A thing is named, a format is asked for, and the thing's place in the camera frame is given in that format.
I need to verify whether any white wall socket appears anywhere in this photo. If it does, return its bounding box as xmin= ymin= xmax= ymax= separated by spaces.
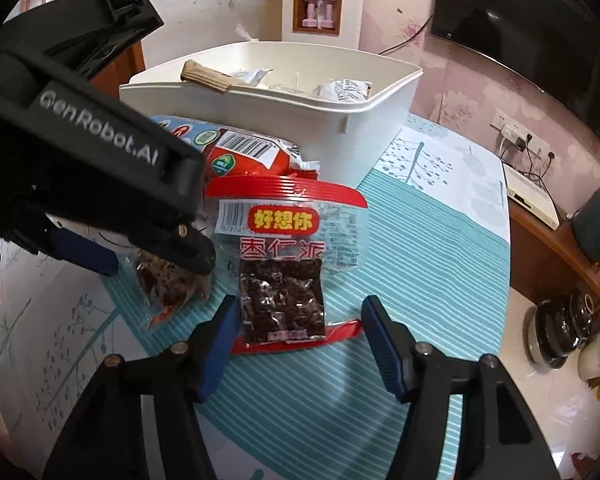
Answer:
xmin=490 ymin=109 xmax=556 ymax=158

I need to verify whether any white plastic storage bin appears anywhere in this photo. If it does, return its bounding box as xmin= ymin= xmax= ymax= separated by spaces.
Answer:
xmin=119 ymin=41 xmax=425 ymax=191

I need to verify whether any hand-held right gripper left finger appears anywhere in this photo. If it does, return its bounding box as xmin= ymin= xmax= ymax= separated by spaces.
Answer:
xmin=42 ymin=295 xmax=241 ymax=480

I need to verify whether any wooden television cabinet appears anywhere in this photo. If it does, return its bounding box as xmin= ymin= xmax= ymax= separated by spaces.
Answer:
xmin=505 ymin=160 xmax=600 ymax=321

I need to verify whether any white red snack packet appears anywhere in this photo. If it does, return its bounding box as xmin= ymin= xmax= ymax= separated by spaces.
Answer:
xmin=312 ymin=79 xmax=373 ymax=104

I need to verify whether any dark green box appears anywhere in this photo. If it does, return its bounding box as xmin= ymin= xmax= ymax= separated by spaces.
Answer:
xmin=572 ymin=187 xmax=600 ymax=263

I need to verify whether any light blue snack packet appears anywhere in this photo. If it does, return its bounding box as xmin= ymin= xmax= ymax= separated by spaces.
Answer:
xmin=230 ymin=69 xmax=273 ymax=89

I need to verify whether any clear nut brittle packet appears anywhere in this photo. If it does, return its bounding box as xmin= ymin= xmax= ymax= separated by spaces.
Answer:
xmin=125 ymin=247 xmax=213 ymax=331

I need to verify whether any red date snack packet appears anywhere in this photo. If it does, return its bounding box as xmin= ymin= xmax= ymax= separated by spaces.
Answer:
xmin=202 ymin=176 xmax=368 ymax=357

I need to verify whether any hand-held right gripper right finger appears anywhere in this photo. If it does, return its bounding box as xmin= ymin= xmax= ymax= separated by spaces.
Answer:
xmin=361 ymin=295 xmax=561 ymax=480

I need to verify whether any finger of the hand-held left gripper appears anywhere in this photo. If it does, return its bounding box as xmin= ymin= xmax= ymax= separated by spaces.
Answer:
xmin=10 ymin=215 xmax=121 ymax=278
xmin=129 ymin=219 xmax=217 ymax=278

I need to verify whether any black television cable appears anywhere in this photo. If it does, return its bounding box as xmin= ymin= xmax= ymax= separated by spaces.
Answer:
xmin=379 ymin=14 xmax=435 ymax=56

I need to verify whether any black television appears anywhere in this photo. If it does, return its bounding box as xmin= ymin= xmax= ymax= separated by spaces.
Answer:
xmin=430 ymin=0 xmax=600 ymax=156

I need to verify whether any black tea maker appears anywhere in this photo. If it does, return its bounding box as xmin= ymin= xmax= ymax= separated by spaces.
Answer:
xmin=527 ymin=292 xmax=600 ymax=368

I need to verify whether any white bowl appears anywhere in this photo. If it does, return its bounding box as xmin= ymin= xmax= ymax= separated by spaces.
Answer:
xmin=577 ymin=335 xmax=600 ymax=382

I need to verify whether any white router box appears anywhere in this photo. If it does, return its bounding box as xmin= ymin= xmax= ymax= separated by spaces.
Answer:
xmin=502 ymin=164 xmax=561 ymax=231

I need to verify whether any brown paper snack packet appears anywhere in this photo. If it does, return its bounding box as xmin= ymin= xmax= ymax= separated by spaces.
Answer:
xmin=180 ymin=60 xmax=236 ymax=95

